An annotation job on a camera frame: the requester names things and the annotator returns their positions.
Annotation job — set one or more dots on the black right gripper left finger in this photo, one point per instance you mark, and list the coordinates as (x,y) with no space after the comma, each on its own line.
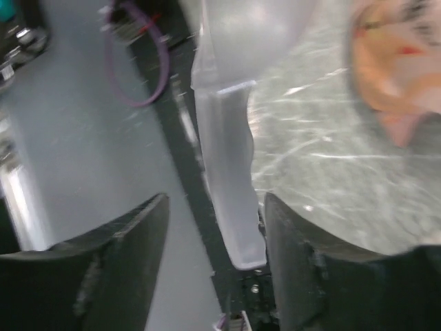
(101,280)

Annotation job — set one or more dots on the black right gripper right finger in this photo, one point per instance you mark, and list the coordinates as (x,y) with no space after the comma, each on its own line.
(322,282)

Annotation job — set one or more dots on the orange cat litter bag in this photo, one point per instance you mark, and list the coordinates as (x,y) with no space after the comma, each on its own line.
(395,52)

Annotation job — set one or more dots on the clear plastic litter scoop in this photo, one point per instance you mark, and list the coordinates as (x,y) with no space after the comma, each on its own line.
(236,42)

